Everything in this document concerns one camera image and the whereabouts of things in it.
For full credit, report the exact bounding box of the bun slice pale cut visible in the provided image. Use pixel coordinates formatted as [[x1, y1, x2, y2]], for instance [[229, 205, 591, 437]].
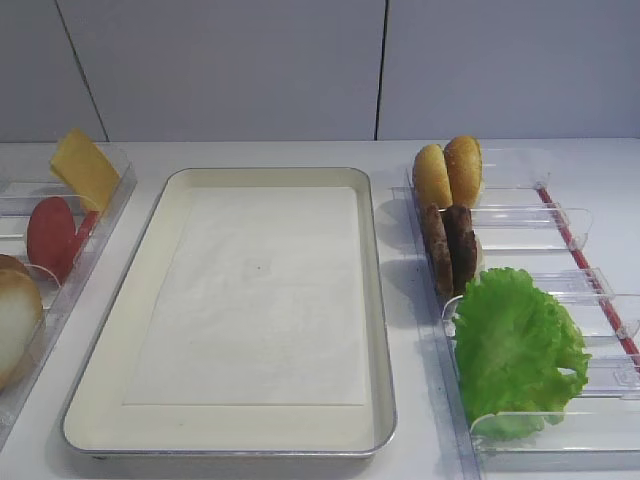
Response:
[[1, 269, 43, 388]]

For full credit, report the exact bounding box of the brown meat patty left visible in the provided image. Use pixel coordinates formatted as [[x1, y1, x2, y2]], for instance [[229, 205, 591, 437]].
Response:
[[425, 203, 453, 300]]

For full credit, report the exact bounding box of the dark meat patty right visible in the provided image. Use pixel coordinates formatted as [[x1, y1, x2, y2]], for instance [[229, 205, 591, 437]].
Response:
[[443, 205, 477, 296]]

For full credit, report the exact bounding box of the green lettuce leaf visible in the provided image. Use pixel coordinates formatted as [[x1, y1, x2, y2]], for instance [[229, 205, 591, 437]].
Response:
[[454, 268, 591, 441]]

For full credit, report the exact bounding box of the yellow cheese slice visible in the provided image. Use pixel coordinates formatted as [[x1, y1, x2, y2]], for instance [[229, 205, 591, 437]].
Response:
[[50, 128, 120, 214]]

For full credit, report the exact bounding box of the red tomato slice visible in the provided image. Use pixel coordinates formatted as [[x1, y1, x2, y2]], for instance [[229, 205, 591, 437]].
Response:
[[27, 196, 76, 283]]

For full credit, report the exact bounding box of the white parchment paper sheet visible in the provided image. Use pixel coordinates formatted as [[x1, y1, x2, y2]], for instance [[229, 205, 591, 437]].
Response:
[[126, 187, 365, 405]]

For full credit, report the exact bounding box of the cream metal baking tray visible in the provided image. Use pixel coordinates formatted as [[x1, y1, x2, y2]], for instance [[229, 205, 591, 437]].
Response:
[[62, 167, 397, 457]]

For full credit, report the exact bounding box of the golden top bun left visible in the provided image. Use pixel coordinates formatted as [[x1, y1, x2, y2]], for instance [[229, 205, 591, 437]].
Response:
[[412, 144, 453, 209]]

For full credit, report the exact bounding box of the golden bun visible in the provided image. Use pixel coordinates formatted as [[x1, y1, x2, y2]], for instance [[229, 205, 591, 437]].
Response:
[[412, 144, 453, 209], [444, 135, 483, 208]]

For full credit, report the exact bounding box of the golden top bun right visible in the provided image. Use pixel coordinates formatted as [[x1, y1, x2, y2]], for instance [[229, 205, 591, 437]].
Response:
[[444, 135, 483, 208]]

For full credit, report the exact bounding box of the clear acrylic right rack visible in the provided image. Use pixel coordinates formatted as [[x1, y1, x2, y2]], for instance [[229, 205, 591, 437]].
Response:
[[400, 137, 639, 479]]

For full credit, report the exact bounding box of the clear acrylic rack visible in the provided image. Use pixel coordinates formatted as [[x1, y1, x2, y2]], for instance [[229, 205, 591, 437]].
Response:
[[1, 143, 137, 443], [400, 137, 639, 479]]

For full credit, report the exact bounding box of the clear acrylic left rack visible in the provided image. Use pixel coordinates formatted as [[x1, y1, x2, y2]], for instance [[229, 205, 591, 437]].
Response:
[[1, 143, 137, 443]]

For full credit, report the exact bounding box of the bun slice behind left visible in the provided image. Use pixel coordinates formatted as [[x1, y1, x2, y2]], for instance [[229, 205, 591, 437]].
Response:
[[0, 254, 30, 278]]

